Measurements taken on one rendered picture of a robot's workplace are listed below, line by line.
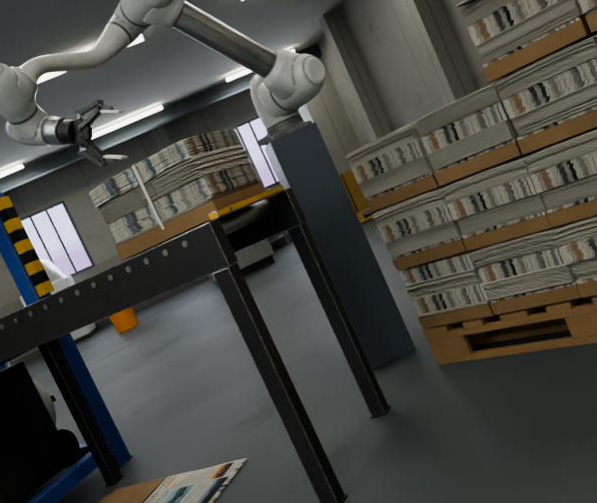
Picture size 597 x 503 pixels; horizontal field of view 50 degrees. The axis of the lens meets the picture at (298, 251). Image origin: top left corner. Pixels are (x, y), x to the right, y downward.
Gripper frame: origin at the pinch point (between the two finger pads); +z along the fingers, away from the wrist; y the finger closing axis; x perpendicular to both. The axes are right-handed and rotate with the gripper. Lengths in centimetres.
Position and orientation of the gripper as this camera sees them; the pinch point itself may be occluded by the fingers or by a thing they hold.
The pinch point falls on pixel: (120, 134)
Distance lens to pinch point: 202.2
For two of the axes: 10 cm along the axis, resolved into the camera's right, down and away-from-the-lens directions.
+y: -0.2, 9.6, 2.7
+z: 9.3, 1.1, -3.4
